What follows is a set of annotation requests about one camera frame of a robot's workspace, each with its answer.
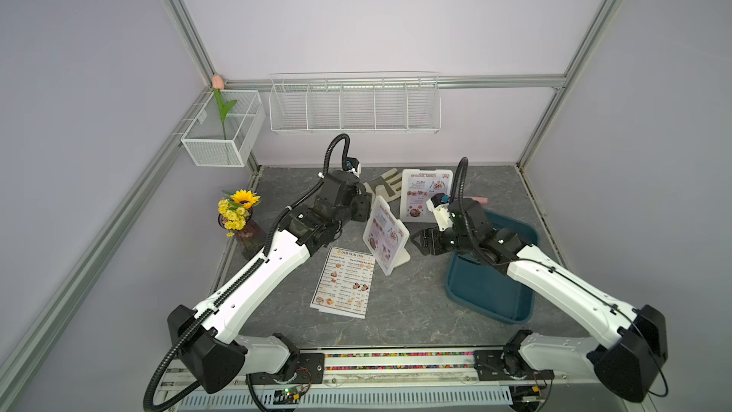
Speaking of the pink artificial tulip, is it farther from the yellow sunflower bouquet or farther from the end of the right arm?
the end of the right arm

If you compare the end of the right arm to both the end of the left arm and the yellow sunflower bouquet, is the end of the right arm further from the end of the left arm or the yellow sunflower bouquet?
the yellow sunflower bouquet

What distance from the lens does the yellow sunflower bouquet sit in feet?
2.53

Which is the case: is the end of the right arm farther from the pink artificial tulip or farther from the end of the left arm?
the pink artificial tulip

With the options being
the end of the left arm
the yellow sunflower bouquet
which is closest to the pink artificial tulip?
the yellow sunflower bouquet
